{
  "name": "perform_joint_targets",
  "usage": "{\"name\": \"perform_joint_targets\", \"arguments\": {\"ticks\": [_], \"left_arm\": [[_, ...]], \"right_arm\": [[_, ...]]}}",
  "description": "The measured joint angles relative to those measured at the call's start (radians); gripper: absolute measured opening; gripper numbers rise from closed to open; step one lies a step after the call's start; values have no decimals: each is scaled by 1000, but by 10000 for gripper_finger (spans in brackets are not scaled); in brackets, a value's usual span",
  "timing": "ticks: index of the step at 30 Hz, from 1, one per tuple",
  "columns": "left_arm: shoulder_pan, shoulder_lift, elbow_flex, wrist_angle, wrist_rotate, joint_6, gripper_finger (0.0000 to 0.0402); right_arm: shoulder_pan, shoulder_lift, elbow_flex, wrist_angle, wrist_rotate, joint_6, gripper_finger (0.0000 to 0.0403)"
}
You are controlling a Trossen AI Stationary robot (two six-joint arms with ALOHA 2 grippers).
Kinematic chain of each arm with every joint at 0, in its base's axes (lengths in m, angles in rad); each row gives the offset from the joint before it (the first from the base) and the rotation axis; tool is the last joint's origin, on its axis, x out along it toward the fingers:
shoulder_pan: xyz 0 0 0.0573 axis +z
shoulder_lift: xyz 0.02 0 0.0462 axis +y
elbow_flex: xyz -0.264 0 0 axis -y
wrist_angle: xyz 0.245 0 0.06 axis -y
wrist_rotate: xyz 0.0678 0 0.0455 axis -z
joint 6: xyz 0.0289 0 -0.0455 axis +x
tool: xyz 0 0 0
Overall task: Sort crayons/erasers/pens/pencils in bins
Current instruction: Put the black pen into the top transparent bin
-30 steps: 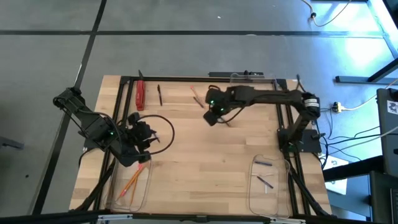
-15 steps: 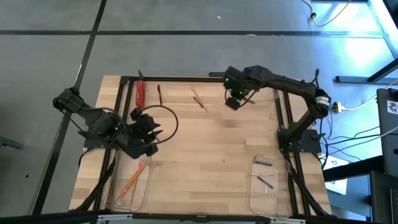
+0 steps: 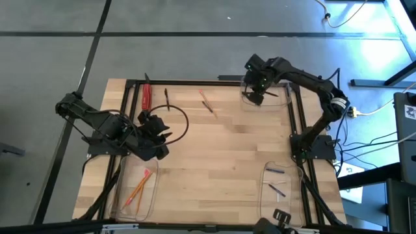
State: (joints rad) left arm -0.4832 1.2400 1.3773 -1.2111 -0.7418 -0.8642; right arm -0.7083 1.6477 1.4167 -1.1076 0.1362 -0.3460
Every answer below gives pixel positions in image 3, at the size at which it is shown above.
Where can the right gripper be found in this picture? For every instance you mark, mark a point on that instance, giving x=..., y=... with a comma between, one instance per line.
x=258, y=85

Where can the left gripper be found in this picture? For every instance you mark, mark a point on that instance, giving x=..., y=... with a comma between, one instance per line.
x=155, y=126

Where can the dark crayon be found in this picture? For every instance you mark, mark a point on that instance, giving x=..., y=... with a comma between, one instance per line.
x=207, y=106

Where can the blue pen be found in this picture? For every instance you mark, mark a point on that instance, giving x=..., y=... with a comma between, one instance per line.
x=275, y=171

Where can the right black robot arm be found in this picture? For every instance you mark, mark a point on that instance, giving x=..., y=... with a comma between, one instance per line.
x=308, y=79

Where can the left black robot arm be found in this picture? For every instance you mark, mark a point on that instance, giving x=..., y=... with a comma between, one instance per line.
x=104, y=123

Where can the flat black bar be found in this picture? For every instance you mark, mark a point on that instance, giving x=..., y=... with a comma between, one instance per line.
x=230, y=77

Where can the clear plastic bin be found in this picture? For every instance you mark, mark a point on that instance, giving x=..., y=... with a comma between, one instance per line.
x=282, y=104
x=294, y=208
x=118, y=195

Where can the black pen white lettering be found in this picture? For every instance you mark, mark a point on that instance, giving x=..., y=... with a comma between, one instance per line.
x=166, y=97

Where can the white power strip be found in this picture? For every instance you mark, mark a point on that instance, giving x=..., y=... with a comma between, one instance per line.
x=352, y=112

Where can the black floor plug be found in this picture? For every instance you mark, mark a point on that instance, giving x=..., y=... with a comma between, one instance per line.
x=327, y=15

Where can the silver aluminium profile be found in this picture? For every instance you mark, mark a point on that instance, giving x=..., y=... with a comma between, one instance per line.
x=120, y=227
x=307, y=231

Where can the small white bin label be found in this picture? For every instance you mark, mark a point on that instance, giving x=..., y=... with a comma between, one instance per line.
x=278, y=197

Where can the black desk leg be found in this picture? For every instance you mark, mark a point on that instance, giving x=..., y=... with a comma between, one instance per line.
x=373, y=83

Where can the black jointed device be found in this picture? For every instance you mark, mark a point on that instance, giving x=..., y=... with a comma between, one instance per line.
x=269, y=227

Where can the black desk beam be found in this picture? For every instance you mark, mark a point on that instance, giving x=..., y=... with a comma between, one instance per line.
x=367, y=177

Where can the white paper sheet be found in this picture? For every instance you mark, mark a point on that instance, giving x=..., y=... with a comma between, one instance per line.
x=352, y=195

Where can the white printed sticker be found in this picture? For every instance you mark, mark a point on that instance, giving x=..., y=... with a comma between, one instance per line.
x=410, y=112

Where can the grey floor object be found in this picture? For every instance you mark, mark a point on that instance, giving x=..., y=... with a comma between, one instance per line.
x=9, y=149

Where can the grey equipment case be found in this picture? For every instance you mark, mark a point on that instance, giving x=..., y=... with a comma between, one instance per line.
x=404, y=146

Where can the dark storage box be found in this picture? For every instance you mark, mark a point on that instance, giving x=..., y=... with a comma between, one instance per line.
x=399, y=208

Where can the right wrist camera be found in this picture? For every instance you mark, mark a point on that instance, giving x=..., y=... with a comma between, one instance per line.
x=257, y=100

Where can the short black bracket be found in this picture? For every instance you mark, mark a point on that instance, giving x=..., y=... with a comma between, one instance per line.
x=147, y=78

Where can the black table frame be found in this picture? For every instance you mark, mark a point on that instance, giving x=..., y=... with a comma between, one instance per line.
x=195, y=82

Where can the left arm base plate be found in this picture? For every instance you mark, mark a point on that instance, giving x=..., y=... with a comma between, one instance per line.
x=94, y=149

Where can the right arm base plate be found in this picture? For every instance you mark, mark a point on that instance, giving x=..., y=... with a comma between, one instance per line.
x=320, y=149

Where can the black diagonal frame strut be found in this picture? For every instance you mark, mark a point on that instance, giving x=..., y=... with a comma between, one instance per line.
x=321, y=203
x=100, y=198

